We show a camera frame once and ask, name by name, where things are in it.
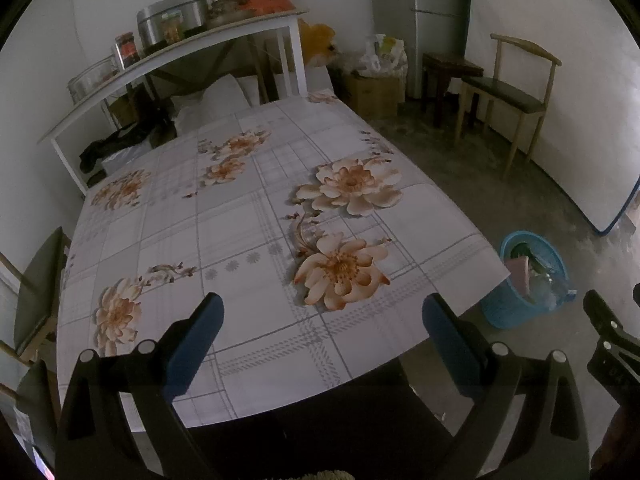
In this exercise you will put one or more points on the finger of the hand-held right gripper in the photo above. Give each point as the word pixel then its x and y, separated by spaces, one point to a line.
pixel 600 317

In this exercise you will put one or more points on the black cloth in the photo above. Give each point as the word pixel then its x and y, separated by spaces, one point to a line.
pixel 130 140

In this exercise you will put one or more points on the green label plastic bottle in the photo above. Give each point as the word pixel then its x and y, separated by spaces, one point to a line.
pixel 550 290

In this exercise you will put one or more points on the blue plastic basket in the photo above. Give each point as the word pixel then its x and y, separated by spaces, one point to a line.
pixel 502 307

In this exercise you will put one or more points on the clear glass container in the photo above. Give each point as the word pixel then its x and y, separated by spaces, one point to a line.
pixel 92 80

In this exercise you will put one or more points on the white shelf table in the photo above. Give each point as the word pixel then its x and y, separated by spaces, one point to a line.
pixel 200 42

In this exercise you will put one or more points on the cardboard box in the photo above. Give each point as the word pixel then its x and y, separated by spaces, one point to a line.
pixel 372 95

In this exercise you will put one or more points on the table with floral tablecloth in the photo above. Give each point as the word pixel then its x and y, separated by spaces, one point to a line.
pixel 240 240

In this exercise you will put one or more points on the wooden chair with dark seat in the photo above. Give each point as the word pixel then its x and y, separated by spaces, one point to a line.
pixel 37 290
pixel 505 92

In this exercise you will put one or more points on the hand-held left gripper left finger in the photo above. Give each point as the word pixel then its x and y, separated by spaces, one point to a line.
pixel 200 330

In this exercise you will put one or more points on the red lid jar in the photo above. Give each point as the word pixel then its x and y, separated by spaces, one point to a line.
pixel 126 47

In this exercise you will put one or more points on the metal pot with lid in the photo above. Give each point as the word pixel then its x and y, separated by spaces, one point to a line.
pixel 172 10

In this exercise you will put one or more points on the white mattress with blue edge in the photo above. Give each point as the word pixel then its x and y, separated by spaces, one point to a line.
pixel 560 85

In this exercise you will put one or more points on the white plastic bags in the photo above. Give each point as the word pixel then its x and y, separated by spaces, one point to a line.
pixel 382 55

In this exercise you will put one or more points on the pink packet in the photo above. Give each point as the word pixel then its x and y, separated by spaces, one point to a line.
pixel 519 272

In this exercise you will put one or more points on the dark wooden stool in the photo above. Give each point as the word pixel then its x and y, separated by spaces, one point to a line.
pixel 450 62

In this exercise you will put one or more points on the white pillow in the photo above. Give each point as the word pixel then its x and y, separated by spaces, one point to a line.
pixel 210 97

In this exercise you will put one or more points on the grey refrigerator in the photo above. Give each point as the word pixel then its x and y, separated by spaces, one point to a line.
pixel 430 10

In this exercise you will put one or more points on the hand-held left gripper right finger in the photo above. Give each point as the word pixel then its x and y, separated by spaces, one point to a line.
pixel 447 335

